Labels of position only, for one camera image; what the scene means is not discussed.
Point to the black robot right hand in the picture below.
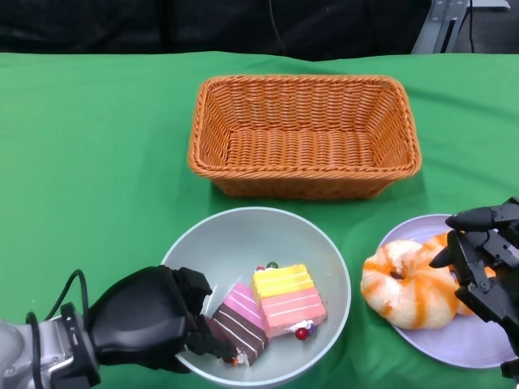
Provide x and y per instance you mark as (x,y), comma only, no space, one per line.
(486,283)

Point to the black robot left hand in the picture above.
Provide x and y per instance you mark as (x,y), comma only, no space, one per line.
(138,316)

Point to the oblong orange striped bread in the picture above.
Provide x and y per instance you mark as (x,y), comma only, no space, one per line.
(436,243)

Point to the grey round bowl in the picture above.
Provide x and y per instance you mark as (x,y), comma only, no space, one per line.
(227,243)

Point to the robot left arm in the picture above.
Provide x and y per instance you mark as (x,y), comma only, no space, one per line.
(44,348)

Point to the lavender round plate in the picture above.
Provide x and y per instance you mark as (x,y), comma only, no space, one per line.
(454,344)

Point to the pink and brown cake slice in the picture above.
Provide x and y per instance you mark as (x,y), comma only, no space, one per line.
(239,320)

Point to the yellow cake slice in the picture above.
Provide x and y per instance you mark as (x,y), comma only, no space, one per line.
(284,283)

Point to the orange wicker basket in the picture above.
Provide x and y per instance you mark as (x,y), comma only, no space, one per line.
(300,154)

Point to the green tablecloth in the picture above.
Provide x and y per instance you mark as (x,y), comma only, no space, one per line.
(101,121)

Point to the grey metal stand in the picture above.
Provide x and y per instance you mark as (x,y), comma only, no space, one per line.
(434,28)

